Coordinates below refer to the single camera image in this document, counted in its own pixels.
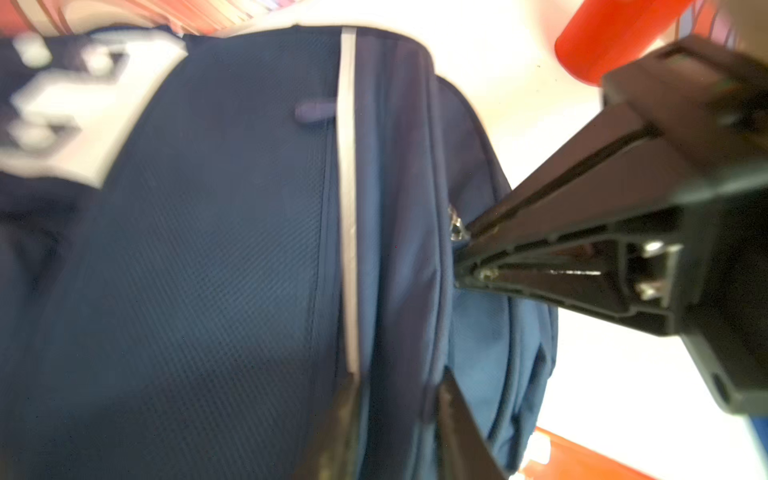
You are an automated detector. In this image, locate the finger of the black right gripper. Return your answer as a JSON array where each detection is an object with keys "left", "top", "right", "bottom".
[
  {"left": 454, "top": 233, "right": 684, "bottom": 336},
  {"left": 469, "top": 104, "right": 684, "bottom": 237}
]

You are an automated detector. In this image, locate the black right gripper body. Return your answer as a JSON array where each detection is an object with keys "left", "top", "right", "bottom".
[{"left": 602, "top": 36, "right": 767, "bottom": 416}]

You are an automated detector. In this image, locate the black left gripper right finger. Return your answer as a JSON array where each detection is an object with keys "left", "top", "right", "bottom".
[{"left": 437, "top": 367, "right": 506, "bottom": 480}]

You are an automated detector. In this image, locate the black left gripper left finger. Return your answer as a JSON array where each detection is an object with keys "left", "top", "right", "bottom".
[{"left": 293, "top": 375, "right": 361, "bottom": 480}]

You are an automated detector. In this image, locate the red snack packet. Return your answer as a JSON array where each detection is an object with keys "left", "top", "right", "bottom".
[{"left": 508, "top": 428, "right": 652, "bottom": 480}]

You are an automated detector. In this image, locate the navy blue student backpack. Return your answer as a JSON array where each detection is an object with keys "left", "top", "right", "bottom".
[{"left": 1, "top": 26, "right": 558, "bottom": 479}]

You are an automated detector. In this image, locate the red ribbed metal pen cup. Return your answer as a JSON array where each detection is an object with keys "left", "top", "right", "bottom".
[{"left": 554, "top": 0, "right": 691, "bottom": 86}]

